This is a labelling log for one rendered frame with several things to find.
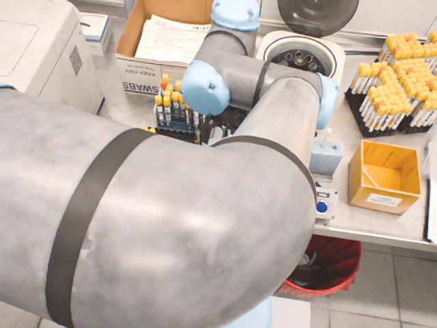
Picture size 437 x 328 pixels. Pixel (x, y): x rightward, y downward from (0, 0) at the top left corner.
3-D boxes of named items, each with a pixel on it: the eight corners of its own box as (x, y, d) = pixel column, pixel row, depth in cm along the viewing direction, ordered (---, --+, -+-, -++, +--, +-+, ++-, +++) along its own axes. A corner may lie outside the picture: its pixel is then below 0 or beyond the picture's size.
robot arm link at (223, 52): (250, 94, 50) (273, 42, 56) (172, 72, 52) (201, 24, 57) (246, 131, 57) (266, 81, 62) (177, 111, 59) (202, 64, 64)
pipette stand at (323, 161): (292, 178, 98) (301, 156, 89) (293, 155, 101) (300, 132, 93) (332, 182, 97) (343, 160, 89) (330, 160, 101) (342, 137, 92)
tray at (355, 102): (395, 135, 106) (399, 130, 104) (363, 139, 105) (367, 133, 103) (372, 89, 115) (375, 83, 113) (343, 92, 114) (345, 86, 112)
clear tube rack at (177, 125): (156, 128, 104) (152, 111, 98) (163, 102, 110) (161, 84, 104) (229, 139, 103) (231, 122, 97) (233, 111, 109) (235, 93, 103)
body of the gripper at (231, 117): (238, 141, 78) (244, 101, 68) (203, 124, 80) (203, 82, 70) (256, 117, 81) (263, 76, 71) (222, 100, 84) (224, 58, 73)
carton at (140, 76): (122, 94, 111) (111, 53, 98) (146, 31, 126) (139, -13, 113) (206, 106, 110) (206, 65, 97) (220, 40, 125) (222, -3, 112)
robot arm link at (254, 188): (368, 295, 12) (347, 61, 55) (72, 193, 14) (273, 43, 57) (276, 478, 18) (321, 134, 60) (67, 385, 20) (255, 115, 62)
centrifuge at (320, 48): (237, 122, 107) (241, 91, 96) (263, 54, 122) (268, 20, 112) (322, 145, 103) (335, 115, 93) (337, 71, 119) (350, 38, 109)
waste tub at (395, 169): (346, 206, 94) (360, 185, 85) (347, 161, 101) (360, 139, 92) (403, 216, 93) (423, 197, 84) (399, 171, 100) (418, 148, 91)
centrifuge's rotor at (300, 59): (262, 91, 106) (265, 71, 100) (274, 55, 114) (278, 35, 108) (317, 104, 104) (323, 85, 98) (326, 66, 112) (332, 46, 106)
